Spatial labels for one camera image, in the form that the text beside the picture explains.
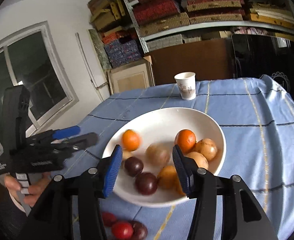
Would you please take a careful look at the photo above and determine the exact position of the white paper cup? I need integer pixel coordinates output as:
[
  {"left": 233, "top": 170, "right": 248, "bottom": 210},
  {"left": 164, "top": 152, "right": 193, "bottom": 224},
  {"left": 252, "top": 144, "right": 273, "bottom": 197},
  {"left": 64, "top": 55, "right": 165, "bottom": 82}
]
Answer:
[{"left": 174, "top": 72, "right": 196, "bottom": 100}]

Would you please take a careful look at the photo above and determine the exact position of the window with white frame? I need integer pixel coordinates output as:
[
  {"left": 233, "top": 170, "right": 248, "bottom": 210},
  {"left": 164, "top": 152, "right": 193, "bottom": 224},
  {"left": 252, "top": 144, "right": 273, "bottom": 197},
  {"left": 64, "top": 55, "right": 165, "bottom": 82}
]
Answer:
[{"left": 0, "top": 21, "right": 79, "bottom": 153}]

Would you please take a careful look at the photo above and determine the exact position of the large orange persimmon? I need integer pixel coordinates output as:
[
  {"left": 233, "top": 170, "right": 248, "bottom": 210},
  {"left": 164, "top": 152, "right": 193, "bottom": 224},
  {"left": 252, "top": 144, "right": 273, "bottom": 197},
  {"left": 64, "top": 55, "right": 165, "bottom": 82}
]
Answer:
[{"left": 157, "top": 165, "right": 186, "bottom": 196}]

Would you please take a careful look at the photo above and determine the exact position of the framed picture leaning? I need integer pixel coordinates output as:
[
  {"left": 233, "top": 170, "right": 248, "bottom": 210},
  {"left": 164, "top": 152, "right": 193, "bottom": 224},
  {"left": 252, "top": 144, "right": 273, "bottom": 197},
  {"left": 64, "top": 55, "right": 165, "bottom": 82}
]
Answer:
[{"left": 107, "top": 56, "right": 155, "bottom": 94}]

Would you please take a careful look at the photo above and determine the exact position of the red tomato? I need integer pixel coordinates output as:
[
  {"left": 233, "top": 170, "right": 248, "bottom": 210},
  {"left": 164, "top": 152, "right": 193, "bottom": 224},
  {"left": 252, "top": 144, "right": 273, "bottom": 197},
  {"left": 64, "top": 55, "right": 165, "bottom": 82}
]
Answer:
[
  {"left": 101, "top": 212, "right": 117, "bottom": 228},
  {"left": 111, "top": 221, "right": 133, "bottom": 239}
]

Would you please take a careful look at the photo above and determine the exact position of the blue checked tablecloth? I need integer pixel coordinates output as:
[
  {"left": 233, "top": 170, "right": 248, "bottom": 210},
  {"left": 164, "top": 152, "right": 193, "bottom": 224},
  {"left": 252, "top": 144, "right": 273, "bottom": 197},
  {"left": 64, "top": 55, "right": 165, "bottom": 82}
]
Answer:
[{"left": 60, "top": 76, "right": 294, "bottom": 239}]

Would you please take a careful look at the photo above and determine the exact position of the white oval plate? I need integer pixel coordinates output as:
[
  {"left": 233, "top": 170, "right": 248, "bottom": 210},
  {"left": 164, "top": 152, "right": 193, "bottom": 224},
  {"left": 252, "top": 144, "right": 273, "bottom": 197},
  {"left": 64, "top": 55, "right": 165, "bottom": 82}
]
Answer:
[{"left": 103, "top": 107, "right": 226, "bottom": 208}]

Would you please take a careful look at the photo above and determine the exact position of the orange tangerine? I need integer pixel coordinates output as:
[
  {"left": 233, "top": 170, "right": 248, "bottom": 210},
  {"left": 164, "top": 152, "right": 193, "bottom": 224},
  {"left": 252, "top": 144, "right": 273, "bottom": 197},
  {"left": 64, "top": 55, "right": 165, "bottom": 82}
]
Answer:
[
  {"left": 174, "top": 129, "right": 196, "bottom": 155},
  {"left": 122, "top": 129, "right": 141, "bottom": 152}
]

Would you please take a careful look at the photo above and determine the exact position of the person's left hand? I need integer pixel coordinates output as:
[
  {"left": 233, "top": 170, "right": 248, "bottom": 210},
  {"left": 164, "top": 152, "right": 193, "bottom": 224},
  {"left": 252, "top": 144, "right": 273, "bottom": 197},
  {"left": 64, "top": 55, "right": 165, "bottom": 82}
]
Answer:
[{"left": 4, "top": 172, "right": 51, "bottom": 207}]

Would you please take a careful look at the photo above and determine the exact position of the metal storage shelf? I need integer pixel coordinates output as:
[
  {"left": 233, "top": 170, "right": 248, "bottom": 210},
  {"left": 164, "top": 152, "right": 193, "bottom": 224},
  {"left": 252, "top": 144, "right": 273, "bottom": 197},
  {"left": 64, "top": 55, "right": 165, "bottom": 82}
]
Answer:
[{"left": 124, "top": 0, "right": 294, "bottom": 53}]

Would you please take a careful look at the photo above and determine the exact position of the tan passion fruit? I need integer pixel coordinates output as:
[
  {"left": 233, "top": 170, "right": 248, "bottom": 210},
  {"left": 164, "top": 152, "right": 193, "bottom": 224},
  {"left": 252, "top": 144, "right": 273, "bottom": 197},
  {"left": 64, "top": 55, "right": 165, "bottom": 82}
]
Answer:
[{"left": 145, "top": 143, "right": 170, "bottom": 167}]

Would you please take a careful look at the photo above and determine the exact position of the dark brown mangosteen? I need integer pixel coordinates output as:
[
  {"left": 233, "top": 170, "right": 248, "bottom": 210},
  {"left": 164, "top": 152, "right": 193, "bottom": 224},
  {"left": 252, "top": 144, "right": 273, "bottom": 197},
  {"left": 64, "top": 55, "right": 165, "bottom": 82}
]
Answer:
[{"left": 130, "top": 220, "right": 148, "bottom": 240}]

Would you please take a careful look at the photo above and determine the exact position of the dark purple plum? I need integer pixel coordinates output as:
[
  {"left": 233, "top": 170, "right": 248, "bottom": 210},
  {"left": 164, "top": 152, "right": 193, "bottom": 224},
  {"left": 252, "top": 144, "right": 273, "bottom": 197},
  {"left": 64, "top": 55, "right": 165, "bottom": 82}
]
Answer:
[{"left": 124, "top": 157, "right": 144, "bottom": 177}]

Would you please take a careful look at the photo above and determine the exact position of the brown wooden cabinet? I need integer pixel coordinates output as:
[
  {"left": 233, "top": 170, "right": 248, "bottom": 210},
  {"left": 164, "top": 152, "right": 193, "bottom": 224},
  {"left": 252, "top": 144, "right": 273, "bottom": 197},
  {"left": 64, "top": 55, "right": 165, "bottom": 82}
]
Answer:
[{"left": 147, "top": 38, "right": 235, "bottom": 85}]

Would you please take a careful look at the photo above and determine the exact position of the orange striped fruit front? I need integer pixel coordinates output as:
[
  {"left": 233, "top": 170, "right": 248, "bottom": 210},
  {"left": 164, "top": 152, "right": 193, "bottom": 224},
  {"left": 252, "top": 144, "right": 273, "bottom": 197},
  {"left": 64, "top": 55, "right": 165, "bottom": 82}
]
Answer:
[{"left": 194, "top": 138, "right": 218, "bottom": 161}]

